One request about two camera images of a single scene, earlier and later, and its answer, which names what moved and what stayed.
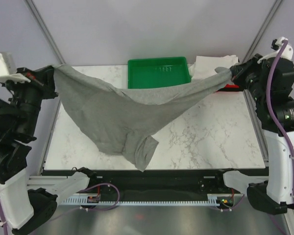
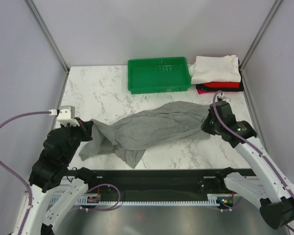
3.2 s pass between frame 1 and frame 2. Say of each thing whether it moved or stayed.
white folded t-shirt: stayed
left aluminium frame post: stayed
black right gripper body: moved
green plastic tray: stayed
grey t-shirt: moved
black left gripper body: moved
